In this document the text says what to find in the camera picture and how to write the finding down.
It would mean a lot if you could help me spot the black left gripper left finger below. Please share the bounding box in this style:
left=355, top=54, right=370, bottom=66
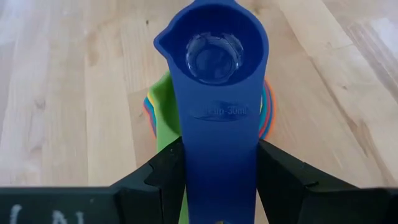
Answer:
left=110, top=136, right=187, bottom=224

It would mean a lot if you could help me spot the red measuring cup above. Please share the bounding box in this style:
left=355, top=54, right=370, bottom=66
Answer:
left=142, top=79, right=277, bottom=141

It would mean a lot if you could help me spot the dark blue measuring cup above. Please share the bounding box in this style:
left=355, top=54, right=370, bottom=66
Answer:
left=153, top=0, right=270, bottom=224

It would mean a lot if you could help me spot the green measuring cup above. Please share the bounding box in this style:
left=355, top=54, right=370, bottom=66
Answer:
left=154, top=70, right=190, bottom=224

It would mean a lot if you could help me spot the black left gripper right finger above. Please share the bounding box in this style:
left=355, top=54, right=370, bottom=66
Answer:
left=256, top=139, right=361, bottom=224

